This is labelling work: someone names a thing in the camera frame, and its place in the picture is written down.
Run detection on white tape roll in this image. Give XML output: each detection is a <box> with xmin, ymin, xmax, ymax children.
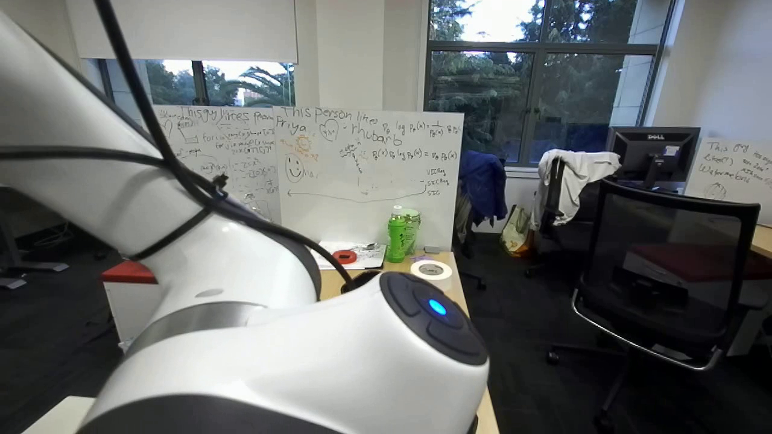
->
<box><xmin>408</xmin><ymin>255</ymin><xmax>457</xmax><ymax>284</ymax></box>

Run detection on white cabinet with red top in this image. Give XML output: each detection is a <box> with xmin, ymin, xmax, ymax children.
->
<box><xmin>98</xmin><ymin>258</ymin><xmax>173</xmax><ymax>354</ymax></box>

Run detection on blue jacket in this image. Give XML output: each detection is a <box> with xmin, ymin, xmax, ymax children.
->
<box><xmin>458</xmin><ymin>150</ymin><xmax>512</xmax><ymax>230</ymax></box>

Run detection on red tape ring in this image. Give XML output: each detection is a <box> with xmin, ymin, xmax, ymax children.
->
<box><xmin>331</xmin><ymin>245</ymin><xmax>363</xmax><ymax>268</ymax></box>

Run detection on white paper sheet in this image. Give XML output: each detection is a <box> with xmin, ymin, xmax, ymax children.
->
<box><xmin>317</xmin><ymin>236</ymin><xmax>390</xmax><ymax>273</ymax></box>

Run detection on green wipes canister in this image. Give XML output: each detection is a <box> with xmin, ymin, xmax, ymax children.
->
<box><xmin>384</xmin><ymin>203</ymin><xmax>424</xmax><ymax>265</ymax></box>

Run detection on small whiteboard with writing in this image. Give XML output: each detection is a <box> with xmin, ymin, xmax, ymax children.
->
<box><xmin>685</xmin><ymin>136</ymin><xmax>772</xmax><ymax>205</ymax></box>

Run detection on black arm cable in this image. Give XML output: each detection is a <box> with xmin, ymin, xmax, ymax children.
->
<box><xmin>0</xmin><ymin>0</ymin><xmax>381</xmax><ymax>296</ymax></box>

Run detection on dark window frame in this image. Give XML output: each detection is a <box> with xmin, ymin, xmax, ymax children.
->
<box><xmin>424</xmin><ymin>0</ymin><xmax>680</xmax><ymax>170</ymax></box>

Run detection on black mesh office chair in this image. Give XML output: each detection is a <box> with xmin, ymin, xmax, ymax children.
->
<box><xmin>544</xmin><ymin>176</ymin><xmax>762</xmax><ymax>430</ymax></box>

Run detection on black computer monitor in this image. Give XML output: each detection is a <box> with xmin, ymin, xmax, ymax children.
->
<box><xmin>606</xmin><ymin>126</ymin><xmax>702</xmax><ymax>197</ymax></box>

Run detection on yellow bag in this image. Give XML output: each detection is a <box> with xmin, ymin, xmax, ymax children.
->
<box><xmin>499</xmin><ymin>203</ymin><xmax>538</xmax><ymax>261</ymax></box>

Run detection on white roller blind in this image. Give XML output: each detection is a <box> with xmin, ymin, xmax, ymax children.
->
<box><xmin>62</xmin><ymin>0</ymin><xmax>301</xmax><ymax>68</ymax></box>

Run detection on white jacket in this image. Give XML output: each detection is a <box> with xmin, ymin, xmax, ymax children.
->
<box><xmin>535</xmin><ymin>148</ymin><xmax>624</xmax><ymax>230</ymax></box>

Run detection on large whiteboard with smiley drawing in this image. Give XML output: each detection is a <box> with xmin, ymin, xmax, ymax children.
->
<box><xmin>152</xmin><ymin>103</ymin><xmax>468</xmax><ymax>253</ymax></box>

